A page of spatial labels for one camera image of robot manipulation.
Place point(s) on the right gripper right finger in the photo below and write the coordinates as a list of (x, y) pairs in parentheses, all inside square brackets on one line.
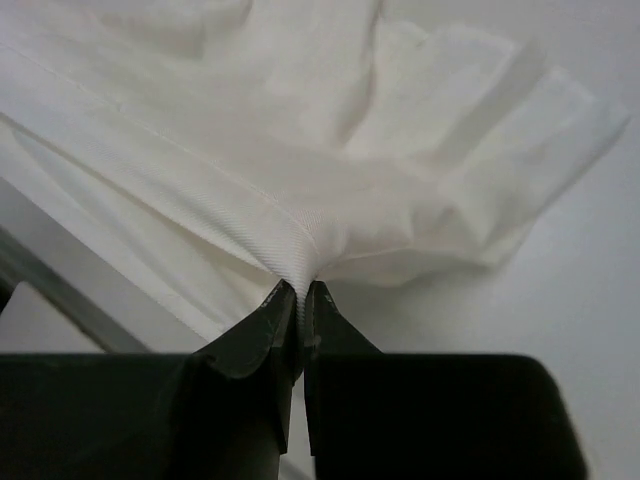
[(377, 415)]

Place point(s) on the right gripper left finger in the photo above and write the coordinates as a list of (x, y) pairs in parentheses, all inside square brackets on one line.
[(222, 412)]

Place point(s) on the white pleated skirt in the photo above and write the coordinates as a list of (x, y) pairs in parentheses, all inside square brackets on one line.
[(208, 149)]

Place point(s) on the aluminium front rail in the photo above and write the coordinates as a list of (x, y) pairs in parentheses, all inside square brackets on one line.
[(19, 264)]

